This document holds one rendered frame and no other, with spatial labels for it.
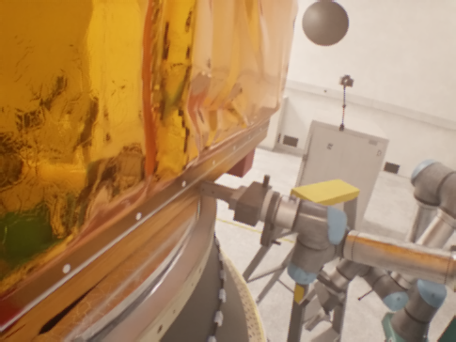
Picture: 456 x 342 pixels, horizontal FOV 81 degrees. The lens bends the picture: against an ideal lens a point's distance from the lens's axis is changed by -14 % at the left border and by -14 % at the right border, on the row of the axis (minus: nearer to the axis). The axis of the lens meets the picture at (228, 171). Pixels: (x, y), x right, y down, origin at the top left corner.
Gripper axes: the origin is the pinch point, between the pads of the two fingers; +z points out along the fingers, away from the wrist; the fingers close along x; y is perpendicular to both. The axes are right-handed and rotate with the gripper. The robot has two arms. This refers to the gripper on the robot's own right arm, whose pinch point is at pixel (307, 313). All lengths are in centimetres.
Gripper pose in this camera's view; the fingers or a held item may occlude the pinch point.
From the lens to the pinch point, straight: 120.2
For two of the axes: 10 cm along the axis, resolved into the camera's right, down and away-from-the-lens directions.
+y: 8.4, 5.4, 0.9
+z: -5.4, 8.1, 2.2
